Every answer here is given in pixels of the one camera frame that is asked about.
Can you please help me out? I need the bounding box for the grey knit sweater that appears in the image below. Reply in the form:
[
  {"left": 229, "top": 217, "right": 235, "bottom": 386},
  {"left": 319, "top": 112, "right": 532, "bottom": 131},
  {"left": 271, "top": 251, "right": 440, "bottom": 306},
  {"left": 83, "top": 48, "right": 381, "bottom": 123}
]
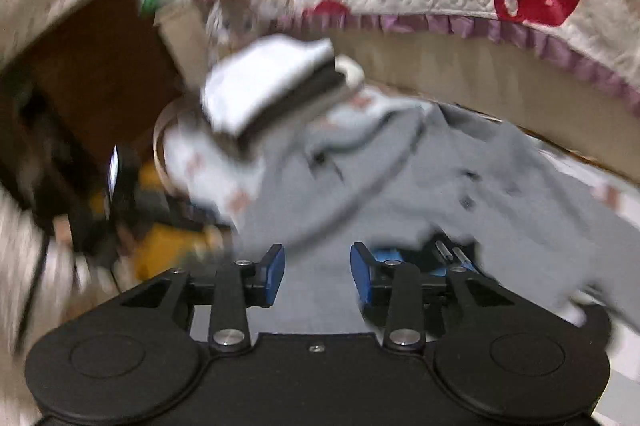
[{"left": 240, "top": 98, "right": 613, "bottom": 337}]

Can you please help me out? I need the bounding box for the checkered printed mat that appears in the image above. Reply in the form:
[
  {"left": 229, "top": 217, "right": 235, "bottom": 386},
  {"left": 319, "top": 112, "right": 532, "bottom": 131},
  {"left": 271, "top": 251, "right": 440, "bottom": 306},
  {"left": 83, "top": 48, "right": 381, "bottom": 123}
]
[{"left": 520, "top": 141, "right": 640, "bottom": 357}]

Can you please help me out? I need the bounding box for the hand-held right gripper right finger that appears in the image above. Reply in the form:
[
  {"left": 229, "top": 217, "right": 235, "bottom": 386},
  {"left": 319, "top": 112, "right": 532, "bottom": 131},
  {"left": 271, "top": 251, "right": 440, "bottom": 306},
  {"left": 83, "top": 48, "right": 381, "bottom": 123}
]
[{"left": 350, "top": 242, "right": 516, "bottom": 353}]

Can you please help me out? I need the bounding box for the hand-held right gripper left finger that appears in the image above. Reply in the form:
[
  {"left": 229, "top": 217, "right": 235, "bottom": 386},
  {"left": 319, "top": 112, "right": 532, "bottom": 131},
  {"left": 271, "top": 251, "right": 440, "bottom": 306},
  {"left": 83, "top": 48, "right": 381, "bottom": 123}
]
[{"left": 119, "top": 243, "right": 286, "bottom": 354}]

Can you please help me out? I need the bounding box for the yellow box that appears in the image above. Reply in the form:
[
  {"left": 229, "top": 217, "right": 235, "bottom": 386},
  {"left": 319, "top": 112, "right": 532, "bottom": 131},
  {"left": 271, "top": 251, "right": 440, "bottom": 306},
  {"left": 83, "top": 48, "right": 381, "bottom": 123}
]
[{"left": 129, "top": 161, "right": 227, "bottom": 283}]

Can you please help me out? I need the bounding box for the beige bed base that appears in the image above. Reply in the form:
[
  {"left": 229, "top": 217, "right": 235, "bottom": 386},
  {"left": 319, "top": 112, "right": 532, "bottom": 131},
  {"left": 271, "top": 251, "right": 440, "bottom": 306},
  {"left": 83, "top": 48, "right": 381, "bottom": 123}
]
[{"left": 160, "top": 3, "right": 640, "bottom": 187}]

